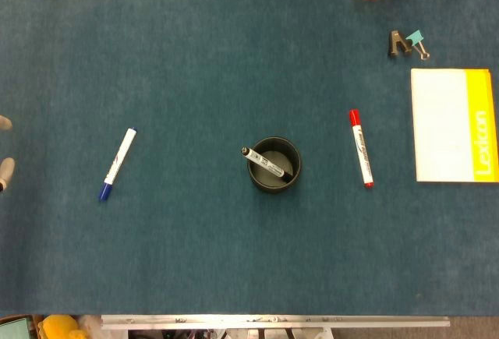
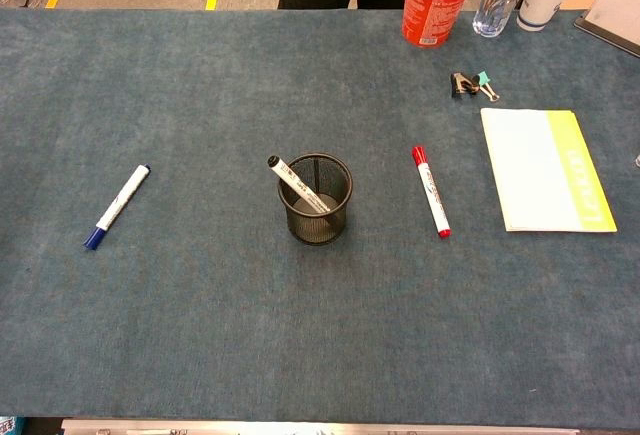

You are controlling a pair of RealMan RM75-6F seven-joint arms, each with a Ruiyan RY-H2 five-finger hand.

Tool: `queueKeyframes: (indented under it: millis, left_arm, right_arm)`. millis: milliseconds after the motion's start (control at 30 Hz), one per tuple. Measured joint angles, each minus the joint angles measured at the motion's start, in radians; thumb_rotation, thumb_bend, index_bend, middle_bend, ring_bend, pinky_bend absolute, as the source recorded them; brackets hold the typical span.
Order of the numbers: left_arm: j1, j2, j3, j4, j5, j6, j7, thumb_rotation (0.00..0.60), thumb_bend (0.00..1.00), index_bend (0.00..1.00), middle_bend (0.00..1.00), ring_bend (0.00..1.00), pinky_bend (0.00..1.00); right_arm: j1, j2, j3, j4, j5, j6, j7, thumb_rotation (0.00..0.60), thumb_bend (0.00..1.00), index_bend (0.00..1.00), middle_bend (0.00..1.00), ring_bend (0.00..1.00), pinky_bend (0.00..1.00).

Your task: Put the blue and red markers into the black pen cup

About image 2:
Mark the white marker with red cap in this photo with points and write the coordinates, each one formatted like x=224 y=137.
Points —
x=430 y=191

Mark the white marker with blue cap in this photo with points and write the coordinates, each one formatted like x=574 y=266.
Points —
x=118 y=204

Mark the black mesh pen cup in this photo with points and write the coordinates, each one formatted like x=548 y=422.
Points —
x=320 y=232

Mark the white marker with black cap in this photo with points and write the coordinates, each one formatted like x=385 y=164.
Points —
x=285 y=173

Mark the blue felt table mat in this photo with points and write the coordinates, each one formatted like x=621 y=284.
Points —
x=200 y=305

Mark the white and yellow notebook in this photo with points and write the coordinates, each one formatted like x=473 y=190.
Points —
x=530 y=170

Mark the orange canister with lid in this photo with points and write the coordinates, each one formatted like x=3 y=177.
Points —
x=435 y=10

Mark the grey laptop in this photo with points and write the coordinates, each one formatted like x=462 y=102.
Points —
x=617 y=15

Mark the blue printed package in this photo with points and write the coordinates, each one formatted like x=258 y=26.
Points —
x=10 y=426

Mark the aluminium frame rail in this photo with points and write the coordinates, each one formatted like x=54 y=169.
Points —
x=300 y=427

